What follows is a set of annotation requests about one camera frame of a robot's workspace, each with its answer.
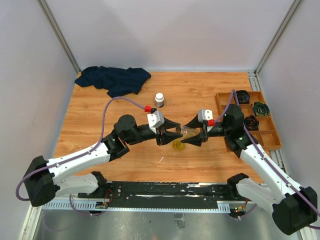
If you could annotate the yellow translucent pill organizer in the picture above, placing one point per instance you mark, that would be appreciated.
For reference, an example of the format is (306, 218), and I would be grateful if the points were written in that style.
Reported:
(178, 145)

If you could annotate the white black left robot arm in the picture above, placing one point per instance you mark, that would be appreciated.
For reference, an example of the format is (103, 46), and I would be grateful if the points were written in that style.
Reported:
(46, 179)

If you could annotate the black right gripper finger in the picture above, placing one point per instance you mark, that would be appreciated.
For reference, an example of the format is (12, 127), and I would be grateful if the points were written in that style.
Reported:
(194, 123)
(196, 140)

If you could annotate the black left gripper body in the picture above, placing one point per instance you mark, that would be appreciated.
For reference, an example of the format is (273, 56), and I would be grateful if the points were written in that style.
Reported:
(149, 134)

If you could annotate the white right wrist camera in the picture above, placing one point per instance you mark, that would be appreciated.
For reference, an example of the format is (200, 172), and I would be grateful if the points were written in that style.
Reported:
(205, 115)

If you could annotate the blue yellow rolled tie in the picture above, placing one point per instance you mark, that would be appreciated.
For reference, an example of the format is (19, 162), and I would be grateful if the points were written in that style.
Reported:
(260, 109)

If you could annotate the left aluminium frame post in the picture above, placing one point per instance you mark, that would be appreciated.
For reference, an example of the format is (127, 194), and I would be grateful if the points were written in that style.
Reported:
(45, 8)

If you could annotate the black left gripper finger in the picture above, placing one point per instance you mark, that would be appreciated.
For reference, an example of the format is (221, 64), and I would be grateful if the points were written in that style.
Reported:
(167, 137)
(168, 124)

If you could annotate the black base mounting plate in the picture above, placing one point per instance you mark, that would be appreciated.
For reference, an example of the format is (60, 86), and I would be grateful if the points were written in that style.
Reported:
(161, 192)

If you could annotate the brown wooden compartment tray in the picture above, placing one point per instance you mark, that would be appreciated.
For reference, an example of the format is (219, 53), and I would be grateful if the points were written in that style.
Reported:
(258, 119)

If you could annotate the white slotted cable duct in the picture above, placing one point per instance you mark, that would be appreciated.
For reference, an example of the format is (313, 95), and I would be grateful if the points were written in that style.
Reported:
(142, 206)

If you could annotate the right aluminium frame post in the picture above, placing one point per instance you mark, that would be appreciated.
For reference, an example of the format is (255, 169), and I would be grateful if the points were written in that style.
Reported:
(293, 9)

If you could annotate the dark navy crumpled cloth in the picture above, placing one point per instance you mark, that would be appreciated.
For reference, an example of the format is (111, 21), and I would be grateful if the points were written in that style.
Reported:
(117, 81)

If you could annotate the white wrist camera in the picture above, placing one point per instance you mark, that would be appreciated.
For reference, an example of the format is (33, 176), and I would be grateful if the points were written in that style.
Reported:
(155, 120)
(205, 115)

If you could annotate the aluminium frame post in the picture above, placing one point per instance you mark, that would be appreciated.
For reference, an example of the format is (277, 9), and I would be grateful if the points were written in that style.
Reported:
(293, 9)
(45, 8)

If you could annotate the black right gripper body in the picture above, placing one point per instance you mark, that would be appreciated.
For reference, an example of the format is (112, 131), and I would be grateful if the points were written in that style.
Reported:
(218, 130)

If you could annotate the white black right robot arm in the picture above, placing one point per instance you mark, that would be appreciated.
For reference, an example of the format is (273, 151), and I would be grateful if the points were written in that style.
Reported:
(292, 207)

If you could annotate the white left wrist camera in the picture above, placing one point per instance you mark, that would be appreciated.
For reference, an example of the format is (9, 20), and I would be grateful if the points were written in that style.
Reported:
(155, 120)

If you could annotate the white capped pill bottle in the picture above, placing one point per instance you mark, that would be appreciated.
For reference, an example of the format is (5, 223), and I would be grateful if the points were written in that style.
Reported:
(159, 100)

